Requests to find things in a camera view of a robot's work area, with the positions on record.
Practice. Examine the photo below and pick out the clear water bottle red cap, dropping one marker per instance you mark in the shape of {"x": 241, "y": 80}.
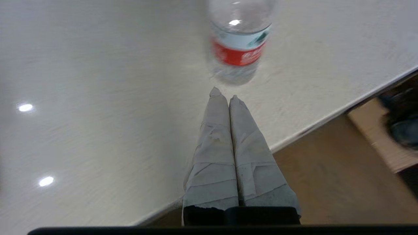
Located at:
{"x": 240, "y": 39}

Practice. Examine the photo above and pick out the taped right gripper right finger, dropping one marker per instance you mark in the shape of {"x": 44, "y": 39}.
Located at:
{"x": 258, "y": 163}

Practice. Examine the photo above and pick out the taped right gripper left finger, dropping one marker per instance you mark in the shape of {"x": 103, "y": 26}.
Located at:
{"x": 214, "y": 156}

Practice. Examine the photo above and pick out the blurred black rounded object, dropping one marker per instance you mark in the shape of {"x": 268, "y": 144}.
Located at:
{"x": 403, "y": 117}

